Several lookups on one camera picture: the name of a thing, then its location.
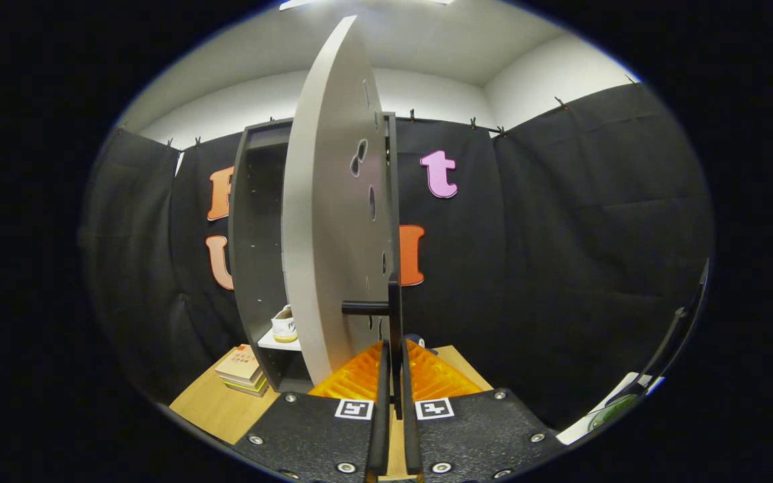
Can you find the white canvas shoe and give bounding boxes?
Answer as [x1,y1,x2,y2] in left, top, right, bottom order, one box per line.
[270,305,298,343]

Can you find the black door handle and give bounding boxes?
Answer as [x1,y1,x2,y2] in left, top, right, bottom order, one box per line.
[342,272,404,420]

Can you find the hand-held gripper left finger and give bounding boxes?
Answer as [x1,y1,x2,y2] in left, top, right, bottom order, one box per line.
[234,341,393,483]

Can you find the black metal stand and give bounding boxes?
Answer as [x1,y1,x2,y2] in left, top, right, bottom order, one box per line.
[628,258,711,403]

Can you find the white cabinet shelf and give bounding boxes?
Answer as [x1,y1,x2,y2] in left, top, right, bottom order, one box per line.
[257,329,303,352]

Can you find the grey book with yellow edge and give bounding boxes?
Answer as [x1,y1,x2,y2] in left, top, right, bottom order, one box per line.
[220,376,270,398]

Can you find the dark grey cabinet body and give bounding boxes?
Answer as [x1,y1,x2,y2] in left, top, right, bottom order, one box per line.
[227,112,401,394]

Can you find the ceiling light panel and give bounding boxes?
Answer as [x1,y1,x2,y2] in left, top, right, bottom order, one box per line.
[279,0,456,10]

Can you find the black backdrop cloth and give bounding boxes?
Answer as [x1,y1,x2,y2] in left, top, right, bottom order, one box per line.
[81,84,716,437]

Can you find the white and green papers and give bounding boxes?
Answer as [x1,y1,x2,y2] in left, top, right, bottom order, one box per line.
[556,371,666,446]

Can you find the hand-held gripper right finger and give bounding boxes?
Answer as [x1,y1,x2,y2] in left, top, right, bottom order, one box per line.
[400,339,565,483]

